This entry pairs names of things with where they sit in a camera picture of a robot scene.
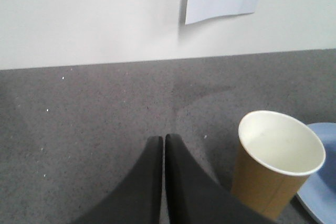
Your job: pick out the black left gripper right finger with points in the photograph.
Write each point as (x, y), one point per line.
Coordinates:
(193, 197)

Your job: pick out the brown paper cup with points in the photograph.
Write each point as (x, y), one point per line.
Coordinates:
(276, 155)

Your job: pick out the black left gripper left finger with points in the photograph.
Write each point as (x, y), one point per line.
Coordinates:
(137, 199)

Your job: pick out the light blue plate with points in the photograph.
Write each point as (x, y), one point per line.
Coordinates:
(317, 195)

